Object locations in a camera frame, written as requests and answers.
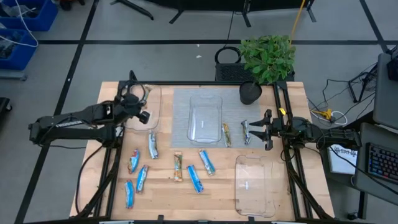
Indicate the white paper sheet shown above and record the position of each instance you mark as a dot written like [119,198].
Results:
[342,161]

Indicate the grey desk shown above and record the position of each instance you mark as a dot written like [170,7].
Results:
[362,174]

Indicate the grey woven table mat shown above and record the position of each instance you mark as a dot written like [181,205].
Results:
[180,124]

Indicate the black perforated box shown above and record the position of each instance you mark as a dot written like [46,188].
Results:
[230,73]

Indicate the black partition panel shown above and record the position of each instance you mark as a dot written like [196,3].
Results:
[217,3]

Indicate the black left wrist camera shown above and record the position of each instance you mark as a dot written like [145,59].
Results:
[144,117]

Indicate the clear plastic bin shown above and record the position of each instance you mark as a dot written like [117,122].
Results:
[203,130]
[154,105]
[255,199]

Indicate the black keyboard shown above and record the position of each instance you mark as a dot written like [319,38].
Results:
[383,161]

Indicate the blue storage bin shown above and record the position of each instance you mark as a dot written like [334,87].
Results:
[21,53]
[34,18]

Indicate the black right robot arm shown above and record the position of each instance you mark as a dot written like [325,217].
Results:
[326,137]

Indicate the black floor object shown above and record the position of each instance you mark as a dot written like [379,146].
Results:
[3,107]

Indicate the black tripod leg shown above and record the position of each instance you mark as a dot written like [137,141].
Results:
[133,8]

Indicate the black floor stand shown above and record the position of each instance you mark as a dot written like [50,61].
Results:
[354,90]

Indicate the orange green granola bar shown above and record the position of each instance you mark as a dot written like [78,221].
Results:
[226,135]

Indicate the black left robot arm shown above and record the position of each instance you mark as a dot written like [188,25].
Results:
[77,119]

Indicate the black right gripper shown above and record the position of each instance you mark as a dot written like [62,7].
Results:
[275,127]

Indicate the blue granola bar red end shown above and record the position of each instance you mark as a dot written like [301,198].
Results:
[134,161]

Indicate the green leafy plant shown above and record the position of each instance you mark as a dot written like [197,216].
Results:
[267,59]

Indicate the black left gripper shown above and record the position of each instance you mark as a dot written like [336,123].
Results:
[129,104]

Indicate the black aluminium table frame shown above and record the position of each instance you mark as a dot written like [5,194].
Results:
[202,83]

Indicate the blue green granola bar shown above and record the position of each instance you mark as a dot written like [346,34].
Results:
[207,162]

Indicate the grey monitor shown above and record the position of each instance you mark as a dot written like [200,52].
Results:
[385,93]

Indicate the yellow plug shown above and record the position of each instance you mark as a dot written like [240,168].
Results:
[323,114]

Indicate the black plant pot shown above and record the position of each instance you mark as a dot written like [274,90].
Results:
[248,93]

